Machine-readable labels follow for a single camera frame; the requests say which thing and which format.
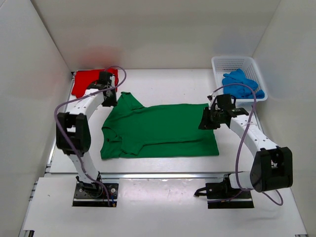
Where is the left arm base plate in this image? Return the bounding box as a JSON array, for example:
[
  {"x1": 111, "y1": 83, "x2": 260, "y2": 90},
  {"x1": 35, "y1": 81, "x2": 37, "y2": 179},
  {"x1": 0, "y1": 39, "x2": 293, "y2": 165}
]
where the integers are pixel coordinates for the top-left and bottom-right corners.
[{"x1": 72, "y1": 176, "x2": 119, "y2": 207}]

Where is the white plastic basket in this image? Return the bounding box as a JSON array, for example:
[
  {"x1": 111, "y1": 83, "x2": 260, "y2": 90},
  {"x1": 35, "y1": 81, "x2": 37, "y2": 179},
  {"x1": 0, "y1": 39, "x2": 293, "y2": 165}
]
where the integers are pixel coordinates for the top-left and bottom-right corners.
[{"x1": 211, "y1": 56, "x2": 268, "y2": 107}]

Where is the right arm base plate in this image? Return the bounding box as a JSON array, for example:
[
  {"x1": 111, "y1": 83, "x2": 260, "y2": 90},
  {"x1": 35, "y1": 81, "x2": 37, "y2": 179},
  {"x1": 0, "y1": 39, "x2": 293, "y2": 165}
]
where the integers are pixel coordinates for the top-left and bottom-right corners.
[{"x1": 194, "y1": 175, "x2": 254, "y2": 209}]

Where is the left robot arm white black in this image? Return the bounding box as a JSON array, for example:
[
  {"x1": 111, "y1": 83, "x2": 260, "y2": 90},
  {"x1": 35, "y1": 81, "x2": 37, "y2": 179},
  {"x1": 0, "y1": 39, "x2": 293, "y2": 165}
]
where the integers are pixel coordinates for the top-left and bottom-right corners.
[{"x1": 56, "y1": 68, "x2": 119, "y2": 197}]

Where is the blue t shirt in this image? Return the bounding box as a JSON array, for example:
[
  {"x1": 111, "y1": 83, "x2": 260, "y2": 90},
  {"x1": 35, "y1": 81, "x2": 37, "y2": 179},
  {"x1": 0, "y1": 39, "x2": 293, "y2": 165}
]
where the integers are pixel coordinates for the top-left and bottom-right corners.
[{"x1": 222, "y1": 69, "x2": 265, "y2": 99}]

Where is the aluminium rail left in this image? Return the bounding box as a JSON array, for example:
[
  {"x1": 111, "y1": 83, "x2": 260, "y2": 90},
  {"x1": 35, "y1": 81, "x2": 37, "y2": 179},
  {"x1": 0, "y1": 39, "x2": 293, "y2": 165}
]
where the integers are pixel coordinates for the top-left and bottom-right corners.
[{"x1": 47, "y1": 72, "x2": 78, "y2": 166}]

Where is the folded red t shirt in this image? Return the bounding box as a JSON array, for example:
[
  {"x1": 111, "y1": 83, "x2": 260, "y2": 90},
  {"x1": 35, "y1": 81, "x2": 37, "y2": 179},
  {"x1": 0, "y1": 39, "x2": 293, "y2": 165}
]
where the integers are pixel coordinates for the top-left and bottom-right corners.
[{"x1": 71, "y1": 69, "x2": 105, "y2": 98}]

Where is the aluminium rail front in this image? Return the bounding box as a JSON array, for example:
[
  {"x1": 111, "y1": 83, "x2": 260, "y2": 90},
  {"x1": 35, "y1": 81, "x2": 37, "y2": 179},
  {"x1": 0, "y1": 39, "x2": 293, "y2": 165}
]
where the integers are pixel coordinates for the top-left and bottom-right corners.
[{"x1": 44, "y1": 171, "x2": 279, "y2": 180}]

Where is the aluminium rail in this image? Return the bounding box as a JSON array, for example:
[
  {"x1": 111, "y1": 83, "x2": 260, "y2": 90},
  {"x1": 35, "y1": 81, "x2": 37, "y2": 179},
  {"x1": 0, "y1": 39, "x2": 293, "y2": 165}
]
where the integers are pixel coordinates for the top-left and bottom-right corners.
[
  {"x1": 47, "y1": 72, "x2": 78, "y2": 166},
  {"x1": 44, "y1": 171, "x2": 279, "y2": 180}
]

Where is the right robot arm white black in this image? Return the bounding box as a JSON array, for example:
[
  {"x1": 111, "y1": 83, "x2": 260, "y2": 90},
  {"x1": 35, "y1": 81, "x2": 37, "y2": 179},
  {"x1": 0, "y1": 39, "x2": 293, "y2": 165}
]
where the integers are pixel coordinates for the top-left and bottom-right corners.
[{"x1": 199, "y1": 94, "x2": 293, "y2": 198}]

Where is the green t shirt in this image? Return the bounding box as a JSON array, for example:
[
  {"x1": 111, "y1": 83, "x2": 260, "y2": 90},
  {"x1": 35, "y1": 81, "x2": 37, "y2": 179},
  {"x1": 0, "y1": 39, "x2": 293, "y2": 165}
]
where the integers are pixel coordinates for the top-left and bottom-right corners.
[{"x1": 100, "y1": 92, "x2": 219, "y2": 160}]

